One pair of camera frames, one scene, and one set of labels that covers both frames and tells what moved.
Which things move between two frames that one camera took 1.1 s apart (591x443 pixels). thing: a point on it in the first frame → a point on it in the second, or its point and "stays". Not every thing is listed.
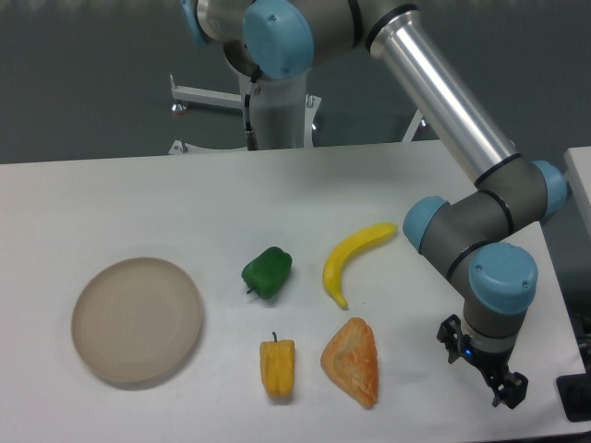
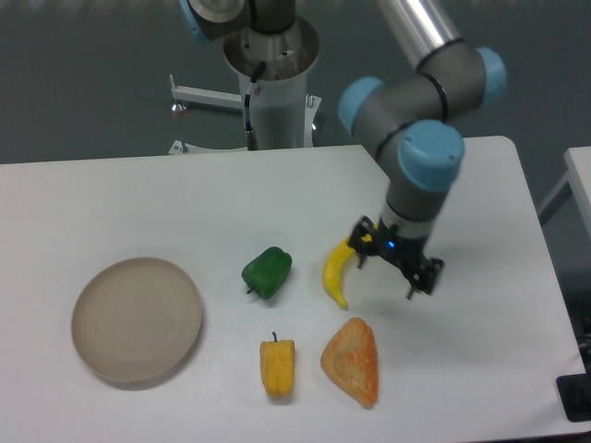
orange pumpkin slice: (351, 359) stays
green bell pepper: (268, 272) stays
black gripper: (513, 389) → (404, 252)
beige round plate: (136, 319) stays
